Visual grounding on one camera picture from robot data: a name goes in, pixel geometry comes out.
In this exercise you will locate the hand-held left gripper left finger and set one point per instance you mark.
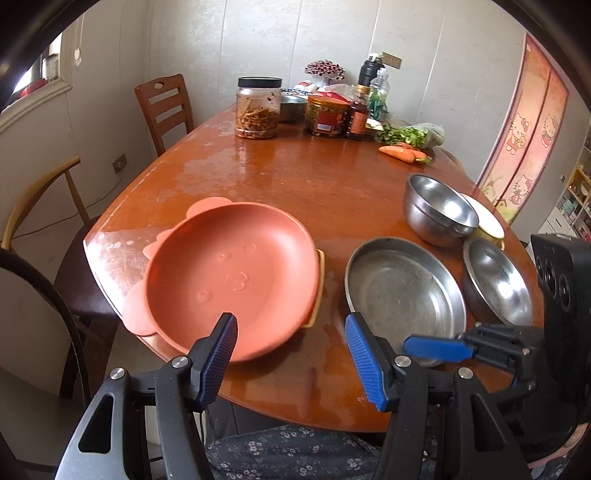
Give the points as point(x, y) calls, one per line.
point(217, 364)

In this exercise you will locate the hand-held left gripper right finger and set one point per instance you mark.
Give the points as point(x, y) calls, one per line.
point(364, 364)

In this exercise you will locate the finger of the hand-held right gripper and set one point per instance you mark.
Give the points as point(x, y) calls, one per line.
point(434, 349)

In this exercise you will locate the steel plate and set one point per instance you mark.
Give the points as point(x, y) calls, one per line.
point(401, 286)

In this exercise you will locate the wide steel bowl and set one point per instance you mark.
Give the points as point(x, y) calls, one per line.
point(498, 281)

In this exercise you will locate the orange bear-shaped plate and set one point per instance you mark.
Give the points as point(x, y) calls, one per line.
point(240, 258)

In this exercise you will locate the deep steel bowl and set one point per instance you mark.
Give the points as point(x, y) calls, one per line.
point(438, 203)

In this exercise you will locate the dark floral clothing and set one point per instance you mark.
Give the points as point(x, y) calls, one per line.
point(286, 454)

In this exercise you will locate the white cabinet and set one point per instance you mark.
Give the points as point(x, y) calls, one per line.
point(570, 207)

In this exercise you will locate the light wood armchair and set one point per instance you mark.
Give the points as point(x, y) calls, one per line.
point(78, 277)
point(450, 157)

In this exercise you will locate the cartoon cat door curtain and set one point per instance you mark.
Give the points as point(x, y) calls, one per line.
point(526, 129)

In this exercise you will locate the bag of green vegetables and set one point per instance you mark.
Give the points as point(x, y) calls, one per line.
point(411, 134)

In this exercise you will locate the dark sauce bottle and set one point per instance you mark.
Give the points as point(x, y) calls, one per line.
point(358, 120)

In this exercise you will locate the red-lid jar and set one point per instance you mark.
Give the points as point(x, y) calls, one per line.
point(325, 115)

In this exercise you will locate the black-lid pickle jar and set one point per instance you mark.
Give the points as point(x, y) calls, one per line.
point(257, 110)

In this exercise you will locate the clear plastic bottle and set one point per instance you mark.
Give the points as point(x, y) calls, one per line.
point(379, 97)

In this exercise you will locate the brown slatted wooden chair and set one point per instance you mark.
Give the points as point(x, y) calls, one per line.
point(164, 106)

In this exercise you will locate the steel basin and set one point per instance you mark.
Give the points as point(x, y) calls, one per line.
point(292, 108)

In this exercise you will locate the black thermos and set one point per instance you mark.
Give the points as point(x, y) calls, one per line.
point(369, 71)

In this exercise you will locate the decorative bouquet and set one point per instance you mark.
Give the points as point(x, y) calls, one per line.
point(325, 70)

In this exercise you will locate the window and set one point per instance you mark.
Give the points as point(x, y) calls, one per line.
point(46, 67)

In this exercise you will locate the wall socket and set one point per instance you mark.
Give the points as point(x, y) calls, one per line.
point(120, 163)

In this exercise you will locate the brass wall switch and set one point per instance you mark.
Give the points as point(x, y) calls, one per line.
point(391, 60)

